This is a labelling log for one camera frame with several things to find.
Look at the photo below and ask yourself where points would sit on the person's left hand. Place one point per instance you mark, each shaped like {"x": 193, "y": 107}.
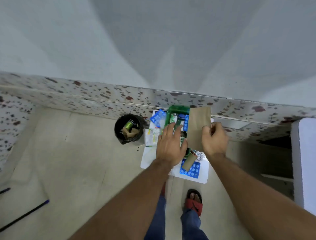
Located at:
{"x": 169, "y": 148}

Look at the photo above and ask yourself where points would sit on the green can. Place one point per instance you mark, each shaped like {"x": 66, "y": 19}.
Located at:
{"x": 128, "y": 124}

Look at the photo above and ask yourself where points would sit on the short black stick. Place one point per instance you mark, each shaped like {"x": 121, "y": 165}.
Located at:
{"x": 5, "y": 190}

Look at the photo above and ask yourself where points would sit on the narrow blue blister pack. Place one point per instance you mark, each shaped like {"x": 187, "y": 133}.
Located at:
{"x": 186, "y": 123}

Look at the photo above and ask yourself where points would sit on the person's right forearm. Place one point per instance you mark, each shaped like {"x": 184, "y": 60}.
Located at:
{"x": 254, "y": 202}

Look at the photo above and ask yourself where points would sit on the small blue blister pack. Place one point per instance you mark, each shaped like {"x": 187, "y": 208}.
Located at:
{"x": 157, "y": 118}

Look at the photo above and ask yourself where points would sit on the large blue blister pack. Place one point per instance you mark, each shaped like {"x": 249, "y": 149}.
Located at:
{"x": 195, "y": 170}

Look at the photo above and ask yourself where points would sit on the brown cardboard tube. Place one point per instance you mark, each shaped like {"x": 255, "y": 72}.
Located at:
{"x": 188, "y": 162}

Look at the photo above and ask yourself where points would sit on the person's right thumb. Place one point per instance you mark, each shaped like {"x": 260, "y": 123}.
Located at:
{"x": 206, "y": 130}

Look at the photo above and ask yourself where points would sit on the black waste bin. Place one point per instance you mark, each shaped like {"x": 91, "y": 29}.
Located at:
{"x": 122, "y": 124}

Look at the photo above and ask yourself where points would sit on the white board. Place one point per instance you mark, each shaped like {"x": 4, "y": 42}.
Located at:
{"x": 149, "y": 155}

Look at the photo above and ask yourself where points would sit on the person's right leg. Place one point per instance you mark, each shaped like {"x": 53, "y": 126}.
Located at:
{"x": 192, "y": 227}

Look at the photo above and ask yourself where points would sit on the brown paper bag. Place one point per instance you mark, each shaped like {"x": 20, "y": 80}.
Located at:
{"x": 197, "y": 128}

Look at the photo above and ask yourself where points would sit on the person's right hand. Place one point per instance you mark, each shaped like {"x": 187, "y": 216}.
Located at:
{"x": 216, "y": 143}

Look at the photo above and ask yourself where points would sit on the person's left little finger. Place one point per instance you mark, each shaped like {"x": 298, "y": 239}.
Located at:
{"x": 159, "y": 139}

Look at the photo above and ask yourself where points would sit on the red sandal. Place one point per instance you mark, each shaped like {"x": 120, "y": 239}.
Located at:
{"x": 193, "y": 206}

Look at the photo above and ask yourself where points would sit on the brown cardboard scraps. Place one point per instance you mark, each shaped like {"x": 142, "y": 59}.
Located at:
{"x": 129, "y": 134}

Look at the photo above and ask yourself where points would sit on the long black stick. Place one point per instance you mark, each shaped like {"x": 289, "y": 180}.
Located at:
{"x": 24, "y": 215}

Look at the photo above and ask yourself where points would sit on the person's left forearm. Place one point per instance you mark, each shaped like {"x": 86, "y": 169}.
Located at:
{"x": 128, "y": 205}

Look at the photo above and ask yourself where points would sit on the person's right foot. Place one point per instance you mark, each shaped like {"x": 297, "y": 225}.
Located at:
{"x": 194, "y": 197}

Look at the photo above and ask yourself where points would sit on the white cabinet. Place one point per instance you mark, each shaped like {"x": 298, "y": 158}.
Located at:
{"x": 305, "y": 163}

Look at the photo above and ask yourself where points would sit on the green plastic tray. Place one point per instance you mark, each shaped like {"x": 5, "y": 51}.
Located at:
{"x": 176, "y": 110}

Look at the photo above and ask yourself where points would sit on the person's left thumb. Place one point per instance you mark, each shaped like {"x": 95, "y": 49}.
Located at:
{"x": 184, "y": 146}

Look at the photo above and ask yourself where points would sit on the white medicine box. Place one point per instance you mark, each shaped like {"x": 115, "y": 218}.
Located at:
{"x": 151, "y": 137}

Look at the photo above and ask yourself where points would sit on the crumpled silver foil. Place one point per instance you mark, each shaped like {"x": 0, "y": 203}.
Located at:
{"x": 199, "y": 155}

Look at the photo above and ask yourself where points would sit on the person's left middle finger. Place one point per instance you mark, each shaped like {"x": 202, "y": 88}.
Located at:
{"x": 170, "y": 129}

